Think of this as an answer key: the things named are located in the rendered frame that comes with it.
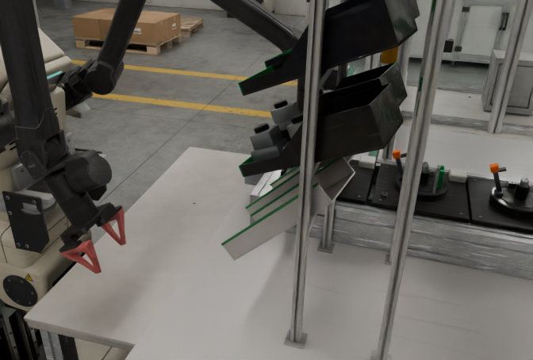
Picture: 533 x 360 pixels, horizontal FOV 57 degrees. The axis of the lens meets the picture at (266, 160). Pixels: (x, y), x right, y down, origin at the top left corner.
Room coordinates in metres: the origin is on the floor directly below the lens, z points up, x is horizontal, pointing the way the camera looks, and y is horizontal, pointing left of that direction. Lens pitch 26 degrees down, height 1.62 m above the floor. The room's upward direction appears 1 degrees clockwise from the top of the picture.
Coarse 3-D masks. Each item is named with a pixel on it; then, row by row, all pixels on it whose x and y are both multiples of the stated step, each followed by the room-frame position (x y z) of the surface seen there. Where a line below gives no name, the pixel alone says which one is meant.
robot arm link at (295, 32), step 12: (216, 0) 1.20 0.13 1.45; (228, 0) 1.19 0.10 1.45; (240, 0) 1.19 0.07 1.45; (252, 0) 1.22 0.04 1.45; (228, 12) 1.20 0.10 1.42; (240, 12) 1.20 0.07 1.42; (252, 12) 1.20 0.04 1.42; (264, 12) 1.21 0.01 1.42; (252, 24) 1.21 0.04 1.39; (264, 24) 1.21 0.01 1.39; (276, 24) 1.21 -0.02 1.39; (288, 24) 1.25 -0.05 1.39; (264, 36) 1.22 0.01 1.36; (276, 36) 1.21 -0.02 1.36; (288, 36) 1.21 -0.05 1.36; (300, 36) 1.22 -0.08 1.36; (288, 48) 1.21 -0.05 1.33
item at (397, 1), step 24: (384, 0) 0.71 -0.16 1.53; (408, 0) 0.82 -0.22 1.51; (336, 24) 0.74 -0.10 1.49; (360, 24) 0.72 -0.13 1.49; (384, 24) 0.71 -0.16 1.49; (408, 24) 0.77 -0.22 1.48; (336, 48) 0.74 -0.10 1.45; (360, 48) 0.72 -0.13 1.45; (384, 48) 0.70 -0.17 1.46; (264, 72) 0.89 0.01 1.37; (288, 72) 0.77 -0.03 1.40
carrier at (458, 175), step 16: (384, 176) 1.23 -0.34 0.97; (400, 176) 1.18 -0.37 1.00; (432, 176) 1.20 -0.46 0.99; (448, 176) 1.24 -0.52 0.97; (464, 176) 1.21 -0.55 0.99; (400, 192) 1.14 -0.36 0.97; (432, 192) 1.11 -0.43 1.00; (448, 192) 1.15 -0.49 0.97; (464, 192) 1.15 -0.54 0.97; (384, 208) 1.08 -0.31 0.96; (416, 208) 1.07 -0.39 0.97; (432, 208) 1.07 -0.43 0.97; (448, 208) 1.07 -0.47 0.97; (464, 208) 1.07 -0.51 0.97
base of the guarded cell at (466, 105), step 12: (408, 96) 2.28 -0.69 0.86; (444, 96) 2.30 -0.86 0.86; (456, 96) 2.30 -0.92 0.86; (468, 96) 2.30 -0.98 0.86; (480, 96) 2.31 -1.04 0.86; (408, 108) 2.11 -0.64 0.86; (444, 108) 2.12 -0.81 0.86; (456, 108) 2.13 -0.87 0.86; (468, 108) 2.13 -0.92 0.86; (480, 108) 2.14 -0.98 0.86; (408, 120) 1.96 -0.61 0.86; (504, 120) 1.99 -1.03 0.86; (516, 120) 2.00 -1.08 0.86; (528, 120) 2.00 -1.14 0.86; (468, 132) 1.84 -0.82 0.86; (480, 132) 1.84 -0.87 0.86; (504, 132) 1.85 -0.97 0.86
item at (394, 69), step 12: (372, 72) 0.99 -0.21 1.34; (384, 72) 0.97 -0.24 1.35; (396, 72) 0.94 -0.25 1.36; (348, 84) 1.01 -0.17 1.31; (360, 84) 0.87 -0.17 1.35; (372, 84) 0.86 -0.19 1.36; (384, 84) 0.86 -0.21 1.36; (396, 84) 0.92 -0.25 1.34; (324, 96) 0.90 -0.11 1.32; (336, 96) 0.89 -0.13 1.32; (396, 96) 0.89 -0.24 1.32; (288, 132) 0.93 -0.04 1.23
